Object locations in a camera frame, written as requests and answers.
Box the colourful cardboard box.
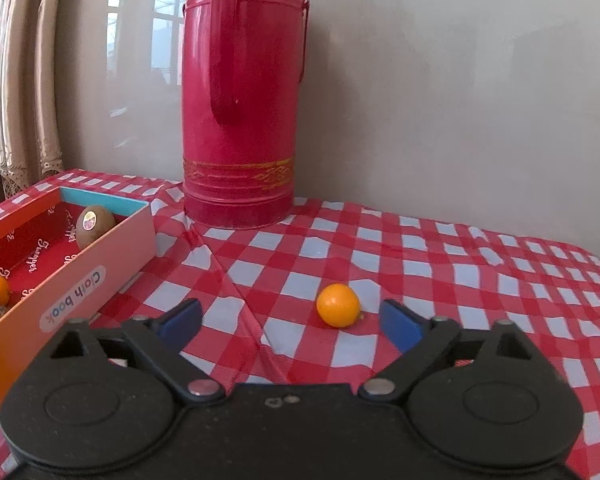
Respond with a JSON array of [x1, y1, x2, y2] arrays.
[[0, 184, 156, 405]]

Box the red thermos flask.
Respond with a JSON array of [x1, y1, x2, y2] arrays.
[[182, 0, 310, 229]]

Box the brown kiwi with sticker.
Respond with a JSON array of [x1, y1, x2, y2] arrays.
[[76, 205, 116, 250]]

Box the beige curtain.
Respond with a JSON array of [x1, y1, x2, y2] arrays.
[[0, 0, 64, 197]]

